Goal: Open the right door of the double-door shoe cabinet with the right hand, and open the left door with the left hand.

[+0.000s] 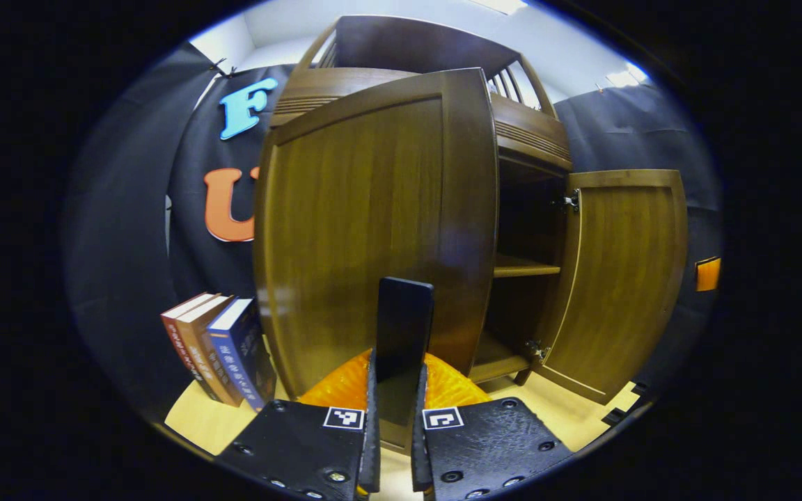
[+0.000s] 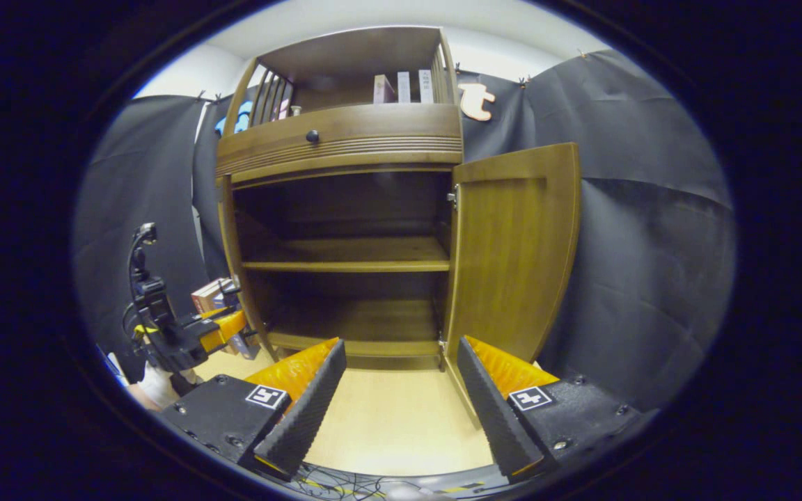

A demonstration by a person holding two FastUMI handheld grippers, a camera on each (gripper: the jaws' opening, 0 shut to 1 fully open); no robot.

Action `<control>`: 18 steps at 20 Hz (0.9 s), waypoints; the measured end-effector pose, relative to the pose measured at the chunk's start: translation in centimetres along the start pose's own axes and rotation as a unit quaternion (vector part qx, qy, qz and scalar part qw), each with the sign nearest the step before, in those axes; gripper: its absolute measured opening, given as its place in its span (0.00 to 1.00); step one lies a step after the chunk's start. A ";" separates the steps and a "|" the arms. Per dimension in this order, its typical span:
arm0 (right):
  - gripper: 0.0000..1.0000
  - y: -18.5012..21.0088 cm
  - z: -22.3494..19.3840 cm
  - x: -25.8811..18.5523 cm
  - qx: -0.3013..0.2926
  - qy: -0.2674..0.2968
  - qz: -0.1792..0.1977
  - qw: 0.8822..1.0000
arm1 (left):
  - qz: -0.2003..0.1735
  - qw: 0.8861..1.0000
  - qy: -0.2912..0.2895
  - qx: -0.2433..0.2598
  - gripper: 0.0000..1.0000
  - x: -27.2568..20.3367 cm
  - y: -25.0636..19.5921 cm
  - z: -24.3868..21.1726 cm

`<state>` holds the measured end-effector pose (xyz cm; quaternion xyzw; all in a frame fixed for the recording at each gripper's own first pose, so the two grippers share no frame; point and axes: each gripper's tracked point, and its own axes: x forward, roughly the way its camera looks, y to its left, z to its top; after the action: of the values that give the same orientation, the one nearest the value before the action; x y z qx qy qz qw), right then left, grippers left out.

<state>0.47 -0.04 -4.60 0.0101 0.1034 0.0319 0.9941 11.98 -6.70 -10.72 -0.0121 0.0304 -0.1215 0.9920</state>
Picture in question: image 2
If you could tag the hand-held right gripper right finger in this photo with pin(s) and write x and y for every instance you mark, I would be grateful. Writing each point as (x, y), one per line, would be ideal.
(498, 417)

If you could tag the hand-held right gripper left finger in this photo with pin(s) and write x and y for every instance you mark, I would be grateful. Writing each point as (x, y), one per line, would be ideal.
(307, 417)

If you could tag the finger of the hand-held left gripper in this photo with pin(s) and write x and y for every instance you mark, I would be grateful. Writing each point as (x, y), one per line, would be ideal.
(223, 330)

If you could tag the wooden cabinet door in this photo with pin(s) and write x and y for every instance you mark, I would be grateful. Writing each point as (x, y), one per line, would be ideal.
(512, 264)
(230, 223)

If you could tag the wooden double-door shoe cabinet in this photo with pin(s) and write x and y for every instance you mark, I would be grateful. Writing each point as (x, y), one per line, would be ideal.
(345, 56)

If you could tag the wooden inner cabinet shelf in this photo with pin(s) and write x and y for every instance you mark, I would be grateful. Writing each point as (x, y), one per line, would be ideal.
(359, 250)

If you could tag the wooden cabinet drawer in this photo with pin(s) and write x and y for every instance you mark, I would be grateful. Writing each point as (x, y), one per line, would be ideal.
(387, 129)

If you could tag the blue book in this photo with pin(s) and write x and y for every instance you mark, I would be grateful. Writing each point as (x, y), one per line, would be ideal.
(244, 346)

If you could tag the red book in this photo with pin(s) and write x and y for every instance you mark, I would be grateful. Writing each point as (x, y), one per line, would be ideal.
(207, 296)

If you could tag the black drawer knob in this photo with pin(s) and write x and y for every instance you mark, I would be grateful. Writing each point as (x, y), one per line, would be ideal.
(312, 136)

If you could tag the black backdrop cloth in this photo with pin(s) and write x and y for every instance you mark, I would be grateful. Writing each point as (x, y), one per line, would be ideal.
(651, 243)

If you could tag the purple-grey book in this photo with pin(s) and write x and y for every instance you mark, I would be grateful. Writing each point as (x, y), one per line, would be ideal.
(404, 88)

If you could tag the pale grey book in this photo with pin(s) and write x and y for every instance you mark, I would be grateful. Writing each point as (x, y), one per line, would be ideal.
(426, 86)

